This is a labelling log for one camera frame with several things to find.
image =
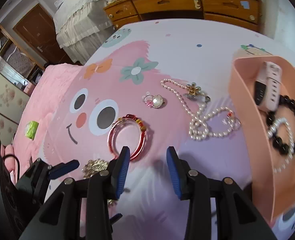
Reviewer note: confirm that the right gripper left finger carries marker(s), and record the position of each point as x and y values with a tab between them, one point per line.
59	217

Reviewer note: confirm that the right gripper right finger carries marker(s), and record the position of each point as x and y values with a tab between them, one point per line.
237	217

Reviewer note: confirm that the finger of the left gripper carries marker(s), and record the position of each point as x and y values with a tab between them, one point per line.
62	169

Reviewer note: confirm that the pink smart watch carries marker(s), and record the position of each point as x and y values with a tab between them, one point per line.
267	87

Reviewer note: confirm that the gold flower brooch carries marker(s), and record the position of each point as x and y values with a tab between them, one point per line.
194	92

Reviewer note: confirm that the green packet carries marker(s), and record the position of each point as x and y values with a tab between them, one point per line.
30	129

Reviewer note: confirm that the pink quilt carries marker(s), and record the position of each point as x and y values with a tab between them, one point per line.
41	106

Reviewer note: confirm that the cartoon monster tablecloth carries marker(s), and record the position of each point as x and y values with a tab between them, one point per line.
141	69

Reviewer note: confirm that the brown wooden door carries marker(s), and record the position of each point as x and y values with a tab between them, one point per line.
37	29

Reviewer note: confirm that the white lace cover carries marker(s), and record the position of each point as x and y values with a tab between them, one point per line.
82	27

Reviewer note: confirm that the wooden desk with drawers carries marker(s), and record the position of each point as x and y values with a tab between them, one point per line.
242	13

